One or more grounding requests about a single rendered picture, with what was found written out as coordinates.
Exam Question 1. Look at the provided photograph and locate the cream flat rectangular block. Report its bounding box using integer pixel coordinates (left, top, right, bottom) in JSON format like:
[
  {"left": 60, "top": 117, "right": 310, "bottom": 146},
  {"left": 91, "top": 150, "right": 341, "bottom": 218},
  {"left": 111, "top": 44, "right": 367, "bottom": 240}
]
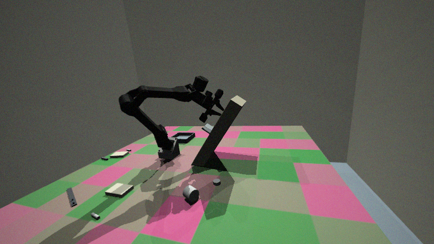
[
  {"left": 105, "top": 183, "right": 133, "bottom": 197},
  {"left": 110, "top": 151, "right": 129, "bottom": 158}
]

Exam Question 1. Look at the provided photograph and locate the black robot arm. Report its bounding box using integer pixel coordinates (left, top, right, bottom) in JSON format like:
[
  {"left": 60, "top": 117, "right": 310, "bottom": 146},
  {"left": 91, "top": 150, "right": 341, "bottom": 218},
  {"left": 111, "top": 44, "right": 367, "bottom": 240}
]
[{"left": 118, "top": 76, "right": 213, "bottom": 150}]

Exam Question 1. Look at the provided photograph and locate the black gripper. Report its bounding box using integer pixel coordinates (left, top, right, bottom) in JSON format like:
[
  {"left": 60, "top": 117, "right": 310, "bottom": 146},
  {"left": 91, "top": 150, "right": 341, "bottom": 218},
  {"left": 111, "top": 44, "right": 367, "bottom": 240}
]
[{"left": 197, "top": 89, "right": 224, "bottom": 123}]

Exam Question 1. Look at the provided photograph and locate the dark grey flat bar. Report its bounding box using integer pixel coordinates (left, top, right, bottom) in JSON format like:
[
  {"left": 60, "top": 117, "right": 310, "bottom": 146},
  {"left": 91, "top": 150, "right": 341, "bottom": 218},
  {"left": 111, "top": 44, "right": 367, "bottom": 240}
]
[{"left": 67, "top": 187, "right": 77, "bottom": 207}]

